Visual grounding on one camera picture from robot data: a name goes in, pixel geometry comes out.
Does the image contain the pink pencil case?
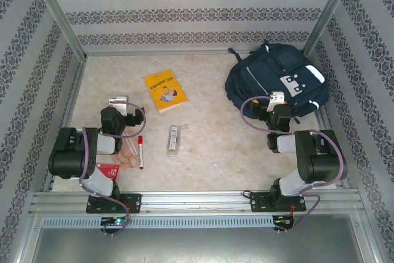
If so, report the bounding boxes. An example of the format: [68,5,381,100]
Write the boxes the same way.
[111,124,140,172]

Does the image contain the red white marker pen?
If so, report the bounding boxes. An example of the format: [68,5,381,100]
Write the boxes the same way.
[137,135,145,171]

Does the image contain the navy blue backpack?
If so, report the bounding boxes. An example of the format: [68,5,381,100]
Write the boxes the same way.
[223,40,330,119]

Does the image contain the red card packet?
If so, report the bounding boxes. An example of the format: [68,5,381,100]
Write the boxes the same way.
[96,163,120,182]

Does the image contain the yellow paperback book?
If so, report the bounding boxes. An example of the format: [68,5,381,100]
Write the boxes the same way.
[143,68,188,115]

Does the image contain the clear plastic supply box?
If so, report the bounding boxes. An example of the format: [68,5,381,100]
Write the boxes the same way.
[167,124,182,158]

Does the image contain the left controller board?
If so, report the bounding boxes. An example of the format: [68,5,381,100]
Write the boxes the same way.
[100,216,129,227]

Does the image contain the controller board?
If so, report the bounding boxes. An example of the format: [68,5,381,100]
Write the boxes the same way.
[100,216,129,227]
[273,214,295,230]

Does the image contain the right controller board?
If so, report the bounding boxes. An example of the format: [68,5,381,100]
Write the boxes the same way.
[273,214,295,230]

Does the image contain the grey metal panel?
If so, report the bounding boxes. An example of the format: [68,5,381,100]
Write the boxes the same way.
[18,229,379,263]

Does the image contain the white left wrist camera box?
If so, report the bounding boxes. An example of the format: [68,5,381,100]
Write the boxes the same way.
[108,95,129,116]

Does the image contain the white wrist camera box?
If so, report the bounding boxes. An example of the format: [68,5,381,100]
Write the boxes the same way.
[108,95,129,116]
[268,90,286,104]

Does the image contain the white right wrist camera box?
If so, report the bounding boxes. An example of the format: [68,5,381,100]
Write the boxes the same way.
[268,90,286,104]

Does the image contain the right aluminium side rail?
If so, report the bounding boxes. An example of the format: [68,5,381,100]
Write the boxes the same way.
[313,107,352,190]

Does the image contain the aluminium side rail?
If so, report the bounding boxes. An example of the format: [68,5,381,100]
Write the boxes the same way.
[41,56,89,192]
[313,107,352,190]

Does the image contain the left aluminium side rail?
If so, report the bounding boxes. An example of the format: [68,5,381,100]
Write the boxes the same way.
[41,56,89,192]

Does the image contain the aluminium back rail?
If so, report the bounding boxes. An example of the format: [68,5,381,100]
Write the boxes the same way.
[83,49,262,58]

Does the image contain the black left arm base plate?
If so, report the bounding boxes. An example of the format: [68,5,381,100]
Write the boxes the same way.
[86,193,142,214]

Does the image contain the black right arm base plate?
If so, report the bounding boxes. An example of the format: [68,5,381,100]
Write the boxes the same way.
[251,192,306,214]

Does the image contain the aluminium mounting rail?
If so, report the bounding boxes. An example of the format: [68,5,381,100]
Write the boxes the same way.
[29,191,361,214]

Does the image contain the right aluminium frame post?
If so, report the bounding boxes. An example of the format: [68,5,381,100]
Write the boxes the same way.
[303,0,360,58]

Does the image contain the aluminium frame post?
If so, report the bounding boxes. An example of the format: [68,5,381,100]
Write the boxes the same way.
[26,0,87,60]
[303,0,360,58]

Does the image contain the left aluminium frame post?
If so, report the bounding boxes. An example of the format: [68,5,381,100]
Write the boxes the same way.
[26,0,87,60]

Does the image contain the grey slotted cable duct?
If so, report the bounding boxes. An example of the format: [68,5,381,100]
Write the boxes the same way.
[41,216,275,229]

